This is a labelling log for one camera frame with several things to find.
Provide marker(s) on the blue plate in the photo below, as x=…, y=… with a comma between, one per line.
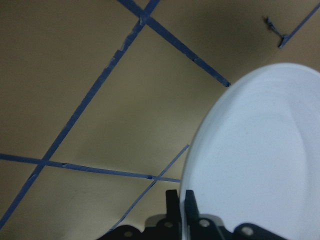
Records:
x=256, y=156

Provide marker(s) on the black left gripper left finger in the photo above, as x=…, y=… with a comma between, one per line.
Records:
x=173, y=220

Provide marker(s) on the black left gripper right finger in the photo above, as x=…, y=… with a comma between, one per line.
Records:
x=200, y=226

